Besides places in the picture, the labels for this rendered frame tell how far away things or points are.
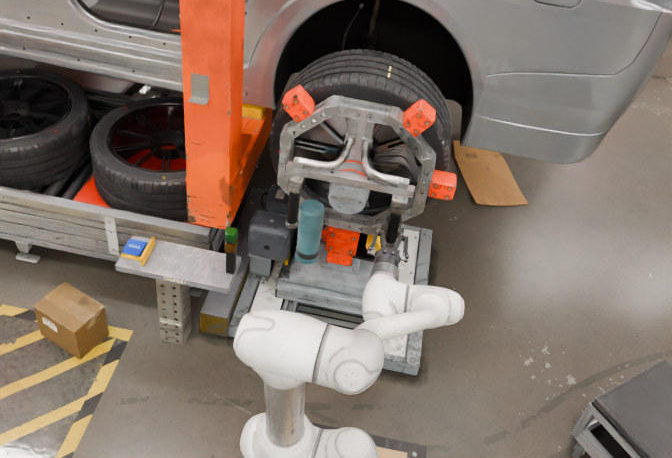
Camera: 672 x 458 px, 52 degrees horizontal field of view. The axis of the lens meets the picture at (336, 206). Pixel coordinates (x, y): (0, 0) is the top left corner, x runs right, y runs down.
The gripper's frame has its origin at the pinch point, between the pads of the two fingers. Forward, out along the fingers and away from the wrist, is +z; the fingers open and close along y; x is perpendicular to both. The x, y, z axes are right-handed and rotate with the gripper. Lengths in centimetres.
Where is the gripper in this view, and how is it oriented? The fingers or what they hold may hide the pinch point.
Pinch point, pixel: (392, 227)
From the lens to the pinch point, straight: 229.8
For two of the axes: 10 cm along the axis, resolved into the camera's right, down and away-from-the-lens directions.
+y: 9.8, 2.0, -0.6
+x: 1.2, -7.4, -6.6
